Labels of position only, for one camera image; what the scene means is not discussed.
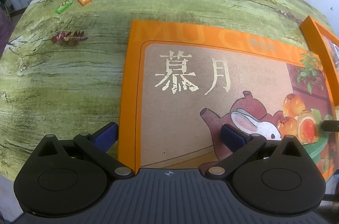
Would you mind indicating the person in purple jacket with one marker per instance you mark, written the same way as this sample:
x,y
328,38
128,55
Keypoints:
x,y
6,29

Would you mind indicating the orange cardboard tray box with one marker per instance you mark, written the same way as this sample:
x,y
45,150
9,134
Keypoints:
x,y
318,38

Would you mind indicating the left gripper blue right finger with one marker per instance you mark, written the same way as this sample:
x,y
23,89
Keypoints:
x,y
244,148

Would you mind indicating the orange mooncake gift box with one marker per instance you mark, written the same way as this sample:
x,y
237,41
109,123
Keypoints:
x,y
183,82

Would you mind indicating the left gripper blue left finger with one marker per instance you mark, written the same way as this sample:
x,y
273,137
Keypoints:
x,y
95,146

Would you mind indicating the green candy pack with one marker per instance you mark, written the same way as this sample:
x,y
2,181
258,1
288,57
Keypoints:
x,y
63,6

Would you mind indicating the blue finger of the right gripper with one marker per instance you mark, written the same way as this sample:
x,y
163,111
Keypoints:
x,y
330,126

